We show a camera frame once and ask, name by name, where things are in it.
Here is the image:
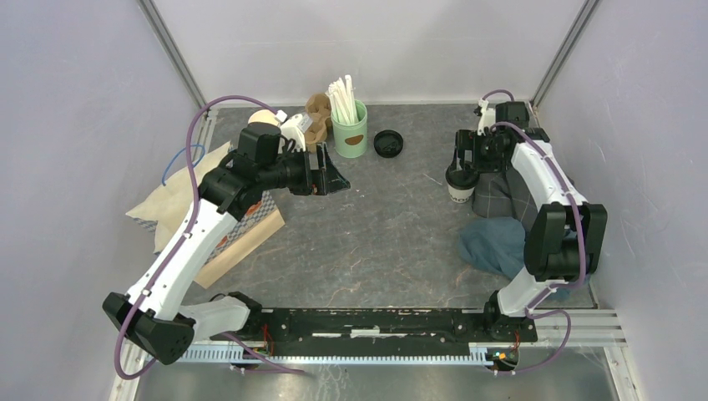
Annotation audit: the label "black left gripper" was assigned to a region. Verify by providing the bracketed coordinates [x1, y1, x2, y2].
[260, 142, 351, 196]

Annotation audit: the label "brown cardboard cup carrier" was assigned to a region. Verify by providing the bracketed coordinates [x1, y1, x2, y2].
[304, 93, 331, 153]

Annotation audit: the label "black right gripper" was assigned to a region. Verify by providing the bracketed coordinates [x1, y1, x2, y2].
[450, 129, 508, 174]

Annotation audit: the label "white paper-wrapped straws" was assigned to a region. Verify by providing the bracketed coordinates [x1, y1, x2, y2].
[326, 74, 359, 125]

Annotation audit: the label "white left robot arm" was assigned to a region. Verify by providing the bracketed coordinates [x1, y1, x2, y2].
[103, 122, 351, 365]

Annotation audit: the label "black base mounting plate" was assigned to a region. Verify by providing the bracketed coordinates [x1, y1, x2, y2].
[235, 307, 539, 357]

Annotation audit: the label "white paper coffee cup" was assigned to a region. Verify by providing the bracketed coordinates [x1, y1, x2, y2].
[448, 186, 475, 204]

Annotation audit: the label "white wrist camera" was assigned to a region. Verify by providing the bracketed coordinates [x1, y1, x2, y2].
[275, 109, 312, 153]
[473, 99, 496, 135]

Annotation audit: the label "aluminium frame rail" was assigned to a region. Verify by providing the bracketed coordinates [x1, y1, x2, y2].
[108, 307, 632, 401]

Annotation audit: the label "teal blue cloth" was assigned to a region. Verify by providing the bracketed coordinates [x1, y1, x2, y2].
[457, 216, 593, 302]

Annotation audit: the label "stack of white paper cups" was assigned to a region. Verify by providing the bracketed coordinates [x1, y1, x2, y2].
[248, 109, 281, 127]

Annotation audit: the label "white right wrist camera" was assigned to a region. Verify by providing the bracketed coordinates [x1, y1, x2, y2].
[473, 99, 496, 135]

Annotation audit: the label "green straw holder cup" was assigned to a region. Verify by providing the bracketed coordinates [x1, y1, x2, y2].
[331, 99, 368, 159]

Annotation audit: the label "checkered paper takeout bag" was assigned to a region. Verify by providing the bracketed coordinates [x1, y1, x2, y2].
[126, 168, 285, 289]

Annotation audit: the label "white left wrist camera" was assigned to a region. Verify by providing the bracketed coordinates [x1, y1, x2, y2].
[275, 109, 312, 153]

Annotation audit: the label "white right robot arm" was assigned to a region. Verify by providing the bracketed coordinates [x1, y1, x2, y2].
[445, 98, 608, 341]

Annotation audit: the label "grey checked cloth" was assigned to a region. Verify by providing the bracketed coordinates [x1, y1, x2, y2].
[460, 167, 562, 237]

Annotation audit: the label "black plastic cup lid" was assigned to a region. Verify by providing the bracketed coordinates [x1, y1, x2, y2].
[445, 166, 479, 190]

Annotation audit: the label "black spare cup lid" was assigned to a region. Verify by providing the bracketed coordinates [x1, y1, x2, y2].
[373, 129, 404, 159]

